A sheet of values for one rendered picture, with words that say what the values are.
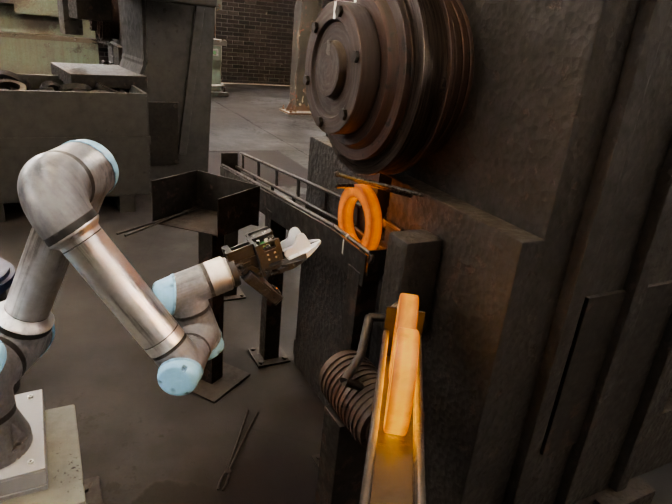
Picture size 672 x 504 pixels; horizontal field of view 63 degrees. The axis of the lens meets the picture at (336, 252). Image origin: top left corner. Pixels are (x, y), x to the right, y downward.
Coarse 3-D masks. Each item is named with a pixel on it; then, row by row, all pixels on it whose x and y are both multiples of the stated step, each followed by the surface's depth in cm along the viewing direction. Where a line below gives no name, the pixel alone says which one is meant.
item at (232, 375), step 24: (168, 192) 174; (192, 192) 184; (216, 192) 182; (240, 192) 164; (168, 216) 177; (192, 216) 178; (216, 216) 178; (240, 216) 167; (216, 240) 173; (216, 312) 183; (216, 360) 190; (216, 384) 192
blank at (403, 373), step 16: (400, 336) 78; (416, 336) 79; (400, 352) 76; (416, 352) 76; (400, 368) 75; (416, 368) 75; (400, 384) 74; (400, 400) 74; (384, 416) 84; (400, 416) 75; (400, 432) 77
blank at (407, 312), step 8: (400, 296) 95; (408, 296) 94; (416, 296) 95; (400, 304) 92; (408, 304) 92; (416, 304) 92; (400, 312) 91; (408, 312) 91; (416, 312) 91; (400, 320) 90; (408, 320) 90; (416, 320) 90; (416, 328) 90; (392, 344) 101; (392, 352) 92
